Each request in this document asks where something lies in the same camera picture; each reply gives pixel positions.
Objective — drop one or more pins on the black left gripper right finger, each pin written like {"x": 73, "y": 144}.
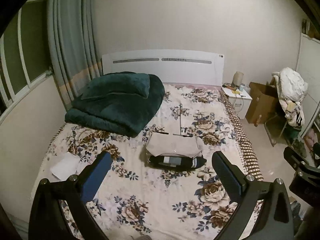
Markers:
{"x": 275, "y": 218}

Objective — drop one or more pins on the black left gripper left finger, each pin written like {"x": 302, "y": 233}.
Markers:
{"x": 47, "y": 220}

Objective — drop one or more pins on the black striped garment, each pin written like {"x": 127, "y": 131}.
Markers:
{"x": 177, "y": 163}

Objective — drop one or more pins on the white printed shirt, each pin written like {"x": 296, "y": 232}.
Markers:
{"x": 160, "y": 144}

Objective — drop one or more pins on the white clothes pile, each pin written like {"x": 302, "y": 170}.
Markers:
{"x": 291, "y": 90}

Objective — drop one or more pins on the white paper sheet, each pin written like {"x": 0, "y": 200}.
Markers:
{"x": 66, "y": 167}

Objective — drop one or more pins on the brown cardboard box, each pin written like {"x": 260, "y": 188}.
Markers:
{"x": 264, "y": 100}

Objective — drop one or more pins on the white bedside table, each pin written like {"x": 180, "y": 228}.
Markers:
{"x": 240, "y": 100}

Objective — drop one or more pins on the floral bed sheet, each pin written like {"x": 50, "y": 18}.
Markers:
{"x": 137, "y": 199}

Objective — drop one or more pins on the white wardrobe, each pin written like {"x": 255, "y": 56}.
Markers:
{"x": 308, "y": 68}

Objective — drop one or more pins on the beige lamp on nightstand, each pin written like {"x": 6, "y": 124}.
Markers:
{"x": 237, "y": 79}

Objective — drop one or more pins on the dark green folded blanket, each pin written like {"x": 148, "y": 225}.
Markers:
{"x": 121, "y": 103}

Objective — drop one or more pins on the window with metal grille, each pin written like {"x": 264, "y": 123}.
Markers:
{"x": 25, "y": 60}

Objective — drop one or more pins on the grey-green striped curtain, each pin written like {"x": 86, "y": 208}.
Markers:
{"x": 72, "y": 48}

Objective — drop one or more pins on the white bed headboard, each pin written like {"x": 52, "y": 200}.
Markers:
{"x": 170, "y": 65}

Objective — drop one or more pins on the metal chair frame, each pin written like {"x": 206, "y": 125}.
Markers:
{"x": 279, "y": 130}

